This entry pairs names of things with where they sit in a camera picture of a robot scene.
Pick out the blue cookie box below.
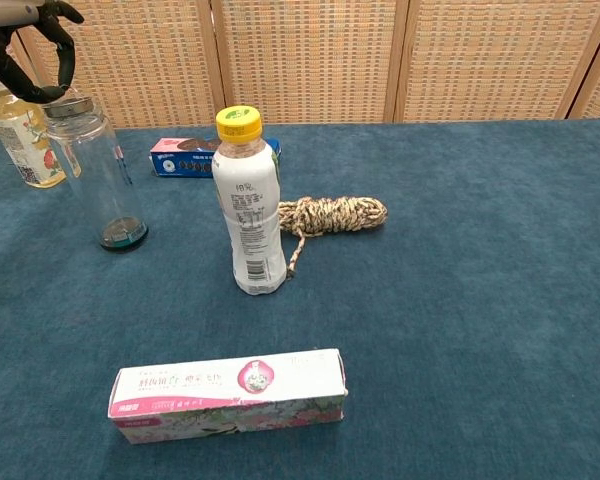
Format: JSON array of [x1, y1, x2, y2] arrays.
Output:
[[149, 137, 283, 179]]

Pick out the white pink floral carton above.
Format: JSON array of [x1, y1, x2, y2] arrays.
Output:
[[107, 347, 350, 446]]

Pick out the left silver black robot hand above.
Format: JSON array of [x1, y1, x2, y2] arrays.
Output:
[[0, 0, 86, 105]]

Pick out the clear glass jar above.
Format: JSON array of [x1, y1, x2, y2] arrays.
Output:
[[43, 98, 150, 254]]

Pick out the metal strainer lid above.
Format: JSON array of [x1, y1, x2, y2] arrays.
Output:
[[44, 97, 95, 120]]

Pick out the teal carpet table cover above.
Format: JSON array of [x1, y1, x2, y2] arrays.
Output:
[[0, 118, 600, 480]]

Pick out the coiled beige braided rope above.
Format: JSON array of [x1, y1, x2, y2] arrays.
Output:
[[277, 195, 389, 277]]

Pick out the yellow tea bottle white cap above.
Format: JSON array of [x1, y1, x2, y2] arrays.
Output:
[[0, 69, 68, 190]]

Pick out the woven bamboo folding screen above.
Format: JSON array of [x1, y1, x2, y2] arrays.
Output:
[[0, 0, 600, 137]]

